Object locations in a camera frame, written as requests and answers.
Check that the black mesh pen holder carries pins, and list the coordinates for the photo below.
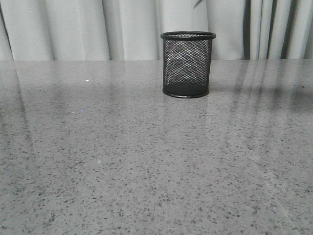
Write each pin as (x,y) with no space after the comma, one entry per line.
(186,63)

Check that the grey curtain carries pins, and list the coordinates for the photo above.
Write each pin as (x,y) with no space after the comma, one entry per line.
(39,30)

